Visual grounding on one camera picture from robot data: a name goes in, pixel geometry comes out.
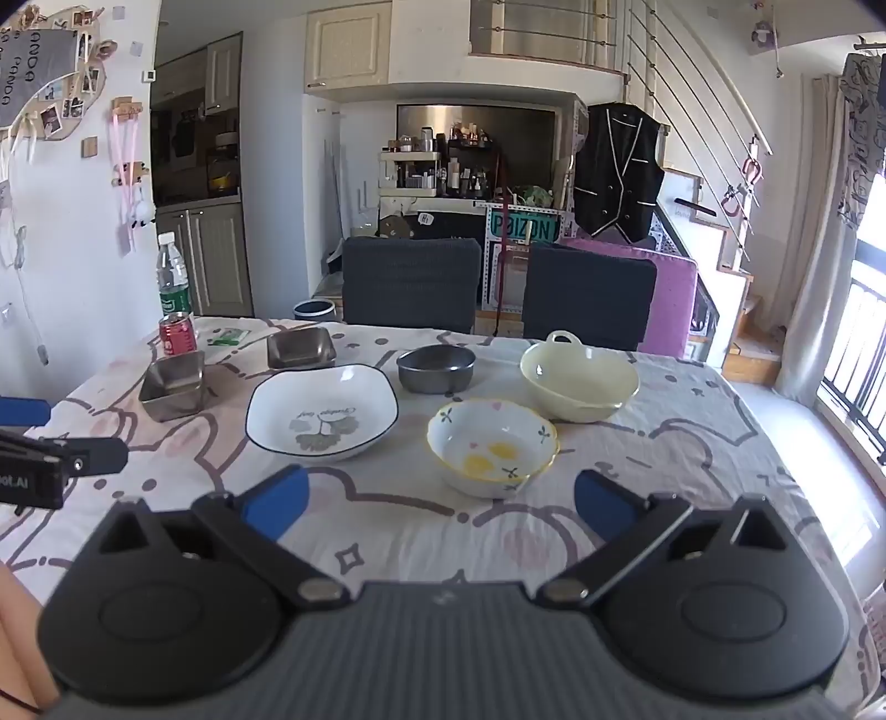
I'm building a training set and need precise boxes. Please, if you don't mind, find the purple cloth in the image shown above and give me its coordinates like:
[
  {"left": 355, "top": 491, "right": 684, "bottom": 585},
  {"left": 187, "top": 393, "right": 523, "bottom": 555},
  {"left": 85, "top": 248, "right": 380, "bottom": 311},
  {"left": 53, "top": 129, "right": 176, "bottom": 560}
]
[{"left": 560, "top": 235, "right": 700, "bottom": 359}]

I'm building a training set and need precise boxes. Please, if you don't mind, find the round steel bowl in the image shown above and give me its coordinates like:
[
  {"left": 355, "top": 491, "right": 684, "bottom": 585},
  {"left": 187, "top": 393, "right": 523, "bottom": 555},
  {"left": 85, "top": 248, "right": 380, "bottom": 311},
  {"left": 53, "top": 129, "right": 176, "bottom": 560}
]
[{"left": 396, "top": 344, "right": 477, "bottom": 395}]

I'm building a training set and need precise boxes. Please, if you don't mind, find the metal stair railing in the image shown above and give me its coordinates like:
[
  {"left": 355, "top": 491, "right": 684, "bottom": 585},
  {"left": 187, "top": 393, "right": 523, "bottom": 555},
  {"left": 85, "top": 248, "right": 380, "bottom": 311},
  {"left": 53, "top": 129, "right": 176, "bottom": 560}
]
[{"left": 626, "top": 0, "right": 774, "bottom": 157}]

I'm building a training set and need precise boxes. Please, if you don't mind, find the yellow rimmed flower bowl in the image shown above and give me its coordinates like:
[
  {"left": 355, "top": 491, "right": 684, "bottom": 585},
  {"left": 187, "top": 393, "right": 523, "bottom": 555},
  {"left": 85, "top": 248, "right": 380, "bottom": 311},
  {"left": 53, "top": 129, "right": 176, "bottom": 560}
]
[{"left": 426, "top": 397, "right": 560, "bottom": 498}]

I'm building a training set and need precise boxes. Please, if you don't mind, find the pink ribbon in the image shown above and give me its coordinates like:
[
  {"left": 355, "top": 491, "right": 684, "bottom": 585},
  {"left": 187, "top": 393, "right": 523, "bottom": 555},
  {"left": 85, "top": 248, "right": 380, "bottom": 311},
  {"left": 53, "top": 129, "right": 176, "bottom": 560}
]
[{"left": 111, "top": 111, "right": 151, "bottom": 251}]

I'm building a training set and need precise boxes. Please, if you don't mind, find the black shelf with bottles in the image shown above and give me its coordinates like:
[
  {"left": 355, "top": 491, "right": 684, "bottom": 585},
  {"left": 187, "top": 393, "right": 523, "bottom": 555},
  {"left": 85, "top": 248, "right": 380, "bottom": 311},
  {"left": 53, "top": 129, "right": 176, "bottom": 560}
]
[{"left": 446, "top": 123, "right": 501, "bottom": 202}]

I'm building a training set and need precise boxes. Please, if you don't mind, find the wall photo collage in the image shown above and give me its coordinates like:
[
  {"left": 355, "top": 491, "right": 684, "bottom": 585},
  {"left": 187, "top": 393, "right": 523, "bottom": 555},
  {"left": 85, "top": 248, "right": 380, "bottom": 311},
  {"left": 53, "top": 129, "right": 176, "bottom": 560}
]
[{"left": 0, "top": 3, "right": 109, "bottom": 143}]

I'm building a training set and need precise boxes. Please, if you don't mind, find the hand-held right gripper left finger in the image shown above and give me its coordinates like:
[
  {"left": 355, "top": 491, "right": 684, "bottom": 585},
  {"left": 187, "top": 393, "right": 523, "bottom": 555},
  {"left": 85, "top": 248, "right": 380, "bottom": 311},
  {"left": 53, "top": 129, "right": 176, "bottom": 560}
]
[{"left": 97, "top": 464, "right": 351, "bottom": 611}]

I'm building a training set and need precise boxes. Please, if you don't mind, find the white storage rack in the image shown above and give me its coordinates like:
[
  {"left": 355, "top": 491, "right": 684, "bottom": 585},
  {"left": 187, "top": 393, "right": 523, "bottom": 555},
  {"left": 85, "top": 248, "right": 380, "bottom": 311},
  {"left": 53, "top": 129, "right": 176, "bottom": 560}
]
[{"left": 377, "top": 148, "right": 445, "bottom": 199}]

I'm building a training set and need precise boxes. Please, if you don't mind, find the cream bowl with handles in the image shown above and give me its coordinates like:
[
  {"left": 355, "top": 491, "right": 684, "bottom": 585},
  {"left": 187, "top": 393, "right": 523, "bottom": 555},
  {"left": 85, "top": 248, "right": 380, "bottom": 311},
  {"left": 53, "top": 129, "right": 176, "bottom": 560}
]
[{"left": 519, "top": 330, "right": 641, "bottom": 424}]

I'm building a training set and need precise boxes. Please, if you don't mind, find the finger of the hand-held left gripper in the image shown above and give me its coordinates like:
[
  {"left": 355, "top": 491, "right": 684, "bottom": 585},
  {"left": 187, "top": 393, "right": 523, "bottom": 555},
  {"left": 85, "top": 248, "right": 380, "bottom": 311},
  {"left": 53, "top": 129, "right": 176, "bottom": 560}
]
[
  {"left": 0, "top": 428, "right": 131, "bottom": 477},
  {"left": 0, "top": 396, "right": 54, "bottom": 429}
]

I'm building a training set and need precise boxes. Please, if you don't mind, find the red strap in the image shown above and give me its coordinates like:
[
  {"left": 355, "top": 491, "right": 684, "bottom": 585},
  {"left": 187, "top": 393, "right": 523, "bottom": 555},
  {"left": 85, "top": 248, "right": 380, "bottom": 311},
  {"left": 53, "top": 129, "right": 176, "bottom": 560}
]
[{"left": 493, "top": 148, "right": 519, "bottom": 340}]

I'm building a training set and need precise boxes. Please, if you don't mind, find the cream wall cabinet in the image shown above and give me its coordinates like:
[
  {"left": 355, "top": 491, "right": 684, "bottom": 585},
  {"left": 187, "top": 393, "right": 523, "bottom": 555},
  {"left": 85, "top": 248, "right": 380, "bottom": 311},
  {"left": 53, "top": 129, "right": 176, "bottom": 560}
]
[{"left": 305, "top": 0, "right": 393, "bottom": 95}]

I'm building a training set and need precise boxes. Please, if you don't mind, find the white leaf print plate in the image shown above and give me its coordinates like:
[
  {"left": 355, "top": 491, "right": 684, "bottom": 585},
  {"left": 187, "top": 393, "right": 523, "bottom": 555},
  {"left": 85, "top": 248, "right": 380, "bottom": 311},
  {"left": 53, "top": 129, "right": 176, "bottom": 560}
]
[{"left": 245, "top": 363, "right": 400, "bottom": 464}]

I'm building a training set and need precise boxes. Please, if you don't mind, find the clear water bottle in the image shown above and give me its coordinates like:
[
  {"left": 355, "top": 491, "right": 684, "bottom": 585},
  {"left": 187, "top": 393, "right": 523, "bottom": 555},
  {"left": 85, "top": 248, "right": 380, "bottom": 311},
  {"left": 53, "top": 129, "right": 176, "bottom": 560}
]
[{"left": 155, "top": 233, "right": 192, "bottom": 326}]

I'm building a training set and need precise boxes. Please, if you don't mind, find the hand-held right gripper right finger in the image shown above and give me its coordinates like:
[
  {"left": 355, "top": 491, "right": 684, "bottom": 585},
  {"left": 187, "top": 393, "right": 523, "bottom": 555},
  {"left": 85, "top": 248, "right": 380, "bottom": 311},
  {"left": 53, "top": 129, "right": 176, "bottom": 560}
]
[{"left": 536, "top": 467, "right": 790, "bottom": 611}]

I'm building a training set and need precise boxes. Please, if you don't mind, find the grey kitchen cabinet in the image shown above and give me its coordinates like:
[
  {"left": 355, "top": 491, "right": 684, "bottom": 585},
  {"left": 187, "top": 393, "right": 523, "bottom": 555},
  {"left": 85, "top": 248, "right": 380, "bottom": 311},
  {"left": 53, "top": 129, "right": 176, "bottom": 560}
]
[{"left": 156, "top": 200, "right": 254, "bottom": 320}]

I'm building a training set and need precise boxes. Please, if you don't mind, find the black window railing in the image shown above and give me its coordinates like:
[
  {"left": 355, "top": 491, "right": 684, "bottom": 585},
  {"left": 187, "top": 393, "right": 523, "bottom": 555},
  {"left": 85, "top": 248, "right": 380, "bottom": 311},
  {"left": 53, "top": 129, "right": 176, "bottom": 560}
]
[{"left": 817, "top": 239, "right": 886, "bottom": 465}]

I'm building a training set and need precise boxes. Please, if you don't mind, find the printed cartoon tablecloth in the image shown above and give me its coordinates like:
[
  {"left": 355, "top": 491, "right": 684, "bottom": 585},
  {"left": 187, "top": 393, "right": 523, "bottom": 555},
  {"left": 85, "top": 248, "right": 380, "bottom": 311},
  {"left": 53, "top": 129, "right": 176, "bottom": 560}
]
[{"left": 0, "top": 317, "right": 886, "bottom": 720}]

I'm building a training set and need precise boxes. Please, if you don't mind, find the person's left forearm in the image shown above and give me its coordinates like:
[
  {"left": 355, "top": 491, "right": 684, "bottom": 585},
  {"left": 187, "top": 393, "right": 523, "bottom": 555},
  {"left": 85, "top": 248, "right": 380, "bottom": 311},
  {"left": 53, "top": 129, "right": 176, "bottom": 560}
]
[{"left": 0, "top": 564, "right": 60, "bottom": 718}]

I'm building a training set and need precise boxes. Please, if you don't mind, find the green sign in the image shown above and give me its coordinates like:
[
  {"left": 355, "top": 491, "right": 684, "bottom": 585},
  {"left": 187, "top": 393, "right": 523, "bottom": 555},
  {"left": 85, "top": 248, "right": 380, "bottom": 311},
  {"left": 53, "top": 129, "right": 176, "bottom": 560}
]
[{"left": 485, "top": 209, "right": 559, "bottom": 245}]

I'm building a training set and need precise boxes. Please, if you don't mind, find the square steel container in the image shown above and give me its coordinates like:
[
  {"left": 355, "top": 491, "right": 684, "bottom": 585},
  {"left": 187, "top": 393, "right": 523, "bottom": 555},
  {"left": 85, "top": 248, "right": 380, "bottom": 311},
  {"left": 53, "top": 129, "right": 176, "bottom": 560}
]
[
  {"left": 266, "top": 327, "right": 338, "bottom": 371},
  {"left": 138, "top": 351, "right": 209, "bottom": 424}
]

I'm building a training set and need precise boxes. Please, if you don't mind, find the red drink can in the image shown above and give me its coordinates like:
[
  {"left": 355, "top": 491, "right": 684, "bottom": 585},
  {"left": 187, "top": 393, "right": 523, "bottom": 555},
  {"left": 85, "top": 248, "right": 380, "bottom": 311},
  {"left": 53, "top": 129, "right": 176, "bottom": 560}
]
[{"left": 159, "top": 311, "right": 199, "bottom": 358}]

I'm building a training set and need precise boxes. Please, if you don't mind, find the dark fabric chair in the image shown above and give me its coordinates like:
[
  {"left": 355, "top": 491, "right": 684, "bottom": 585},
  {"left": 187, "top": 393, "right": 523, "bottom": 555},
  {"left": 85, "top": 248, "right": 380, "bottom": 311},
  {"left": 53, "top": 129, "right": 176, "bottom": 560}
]
[
  {"left": 521, "top": 244, "right": 658, "bottom": 352},
  {"left": 342, "top": 236, "right": 483, "bottom": 335}
]

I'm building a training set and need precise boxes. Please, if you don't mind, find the white cable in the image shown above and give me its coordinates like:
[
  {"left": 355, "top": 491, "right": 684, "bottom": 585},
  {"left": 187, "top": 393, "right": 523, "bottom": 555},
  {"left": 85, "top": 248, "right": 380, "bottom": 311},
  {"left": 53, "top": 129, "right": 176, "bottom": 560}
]
[{"left": 0, "top": 222, "right": 51, "bottom": 367}]

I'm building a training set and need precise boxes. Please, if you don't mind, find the black vest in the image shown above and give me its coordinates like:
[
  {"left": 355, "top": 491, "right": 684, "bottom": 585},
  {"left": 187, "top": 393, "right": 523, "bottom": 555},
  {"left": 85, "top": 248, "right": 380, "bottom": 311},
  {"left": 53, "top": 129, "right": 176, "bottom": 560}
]
[{"left": 573, "top": 102, "right": 667, "bottom": 243}]

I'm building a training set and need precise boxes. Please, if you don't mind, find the wooden staircase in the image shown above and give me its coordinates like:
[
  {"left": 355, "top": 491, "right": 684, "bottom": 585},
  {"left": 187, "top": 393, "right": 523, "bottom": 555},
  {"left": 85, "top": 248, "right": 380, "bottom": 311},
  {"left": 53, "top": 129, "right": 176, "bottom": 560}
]
[{"left": 657, "top": 169, "right": 777, "bottom": 386}]

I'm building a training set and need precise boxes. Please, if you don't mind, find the patterned hanging cloth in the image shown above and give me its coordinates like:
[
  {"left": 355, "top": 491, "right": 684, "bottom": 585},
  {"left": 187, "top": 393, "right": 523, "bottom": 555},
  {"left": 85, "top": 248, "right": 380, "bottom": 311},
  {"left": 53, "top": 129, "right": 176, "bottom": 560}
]
[{"left": 837, "top": 52, "right": 886, "bottom": 227}]

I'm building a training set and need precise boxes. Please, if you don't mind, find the beige curtain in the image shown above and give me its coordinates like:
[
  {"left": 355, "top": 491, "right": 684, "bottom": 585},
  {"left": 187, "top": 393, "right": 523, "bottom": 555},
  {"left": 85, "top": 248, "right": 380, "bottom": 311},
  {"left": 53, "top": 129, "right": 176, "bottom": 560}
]
[{"left": 771, "top": 73, "right": 857, "bottom": 400}]

